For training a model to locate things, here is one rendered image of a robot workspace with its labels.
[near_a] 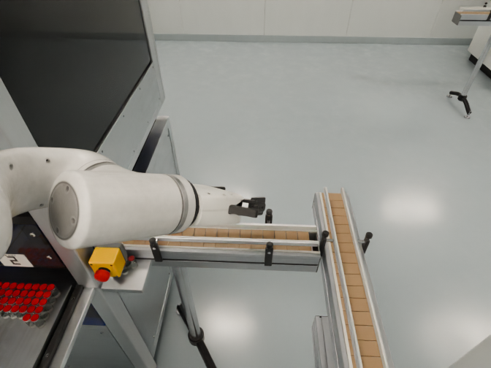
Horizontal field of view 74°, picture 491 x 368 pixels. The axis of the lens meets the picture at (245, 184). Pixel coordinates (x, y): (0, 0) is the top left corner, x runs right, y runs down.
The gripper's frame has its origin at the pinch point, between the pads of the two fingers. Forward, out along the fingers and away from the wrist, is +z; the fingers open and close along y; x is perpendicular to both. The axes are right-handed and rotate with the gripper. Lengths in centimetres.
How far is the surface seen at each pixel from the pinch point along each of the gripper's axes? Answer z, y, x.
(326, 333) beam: 70, 1, -53
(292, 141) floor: 228, -108, 24
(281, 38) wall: 382, -236, 183
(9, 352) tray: -13, -56, -54
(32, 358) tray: -10, -49, -54
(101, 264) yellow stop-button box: 3, -43, -28
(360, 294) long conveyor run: 47, 15, -26
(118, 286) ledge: 12, -47, -39
